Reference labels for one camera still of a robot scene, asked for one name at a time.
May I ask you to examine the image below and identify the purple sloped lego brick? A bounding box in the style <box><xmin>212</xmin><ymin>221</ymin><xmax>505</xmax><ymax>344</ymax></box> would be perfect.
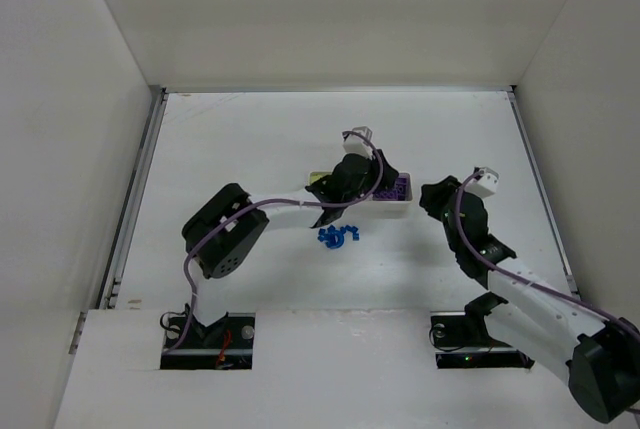
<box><xmin>372</xmin><ymin>173</ymin><xmax>412</xmax><ymax>202</ymax></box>

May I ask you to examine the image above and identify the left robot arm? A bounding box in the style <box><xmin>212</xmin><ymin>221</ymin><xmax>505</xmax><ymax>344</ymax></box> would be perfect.
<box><xmin>182</xmin><ymin>149</ymin><xmax>400</xmax><ymax>310</ymax></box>

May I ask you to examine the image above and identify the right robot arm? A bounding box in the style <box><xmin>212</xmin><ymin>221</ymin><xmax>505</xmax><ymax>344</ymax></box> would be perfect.
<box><xmin>419</xmin><ymin>168</ymin><xmax>639</xmax><ymax>424</ymax></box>

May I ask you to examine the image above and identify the white divided sorting tray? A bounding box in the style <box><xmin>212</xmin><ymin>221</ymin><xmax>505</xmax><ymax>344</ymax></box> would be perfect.
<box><xmin>305</xmin><ymin>171</ymin><xmax>413</xmax><ymax>219</ymax></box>

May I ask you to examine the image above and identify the blue lego pile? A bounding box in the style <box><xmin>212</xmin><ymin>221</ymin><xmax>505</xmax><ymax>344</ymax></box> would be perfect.
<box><xmin>317</xmin><ymin>225</ymin><xmax>360</xmax><ymax>250</ymax></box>

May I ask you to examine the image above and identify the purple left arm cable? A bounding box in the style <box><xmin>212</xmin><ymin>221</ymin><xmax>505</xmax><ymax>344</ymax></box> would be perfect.
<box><xmin>169</xmin><ymin>138</ymin><xmax>386</xmax><ymax>350</ymax></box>

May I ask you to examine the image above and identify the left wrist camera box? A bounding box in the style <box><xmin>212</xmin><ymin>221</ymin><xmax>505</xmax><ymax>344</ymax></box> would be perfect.
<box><xmin>342</xmin><ymin>126</ymin><xmax>373</xmax><ymax>158</ymax></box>

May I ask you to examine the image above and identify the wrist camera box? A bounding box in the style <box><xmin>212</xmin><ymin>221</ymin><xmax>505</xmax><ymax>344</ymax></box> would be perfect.
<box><xmin>342</xmin><ymin>126</ymin><xmax>373</xmax><ymax>158</ymax></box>
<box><xmin>468</xmin><ymin>167</ymin><xmax>499</xmax><ymax>199</ymax></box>

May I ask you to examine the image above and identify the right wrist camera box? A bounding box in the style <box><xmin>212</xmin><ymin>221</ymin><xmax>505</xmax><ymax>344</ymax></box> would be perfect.
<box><xmin>468</xmin><ymin>167</ymin><xmax>499</xmax><ymax>199</ymax></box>

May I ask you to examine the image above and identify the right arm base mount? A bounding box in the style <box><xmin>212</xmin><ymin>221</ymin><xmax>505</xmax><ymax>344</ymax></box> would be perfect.
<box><xmin>429</xmin><ymin>292</ymin><xmax>535</xmax><ymax>370</ymax></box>

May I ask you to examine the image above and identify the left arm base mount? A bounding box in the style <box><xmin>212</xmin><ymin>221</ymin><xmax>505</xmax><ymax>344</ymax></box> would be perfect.
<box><xmin>159</xmin><ymin>304</ymin><xmax>256</xmax><ymax>371</ymax></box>

